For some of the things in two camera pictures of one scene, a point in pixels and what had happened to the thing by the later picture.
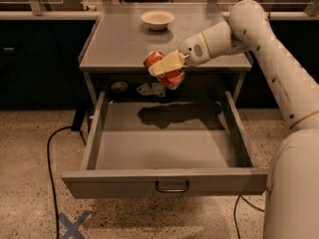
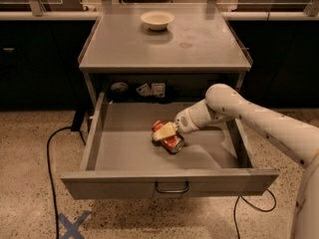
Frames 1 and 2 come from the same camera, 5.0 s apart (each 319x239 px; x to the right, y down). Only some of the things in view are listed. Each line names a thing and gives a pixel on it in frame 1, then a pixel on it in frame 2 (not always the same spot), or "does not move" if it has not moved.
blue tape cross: x=73 y=228 does not move
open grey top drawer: x=157 y=148 does not move
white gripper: x=193 y=51 → x=185 y=120
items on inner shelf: x=145 y=90 does not move
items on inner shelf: x=120 y=86 does not move
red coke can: x=171 y=79 → x=173 y=143
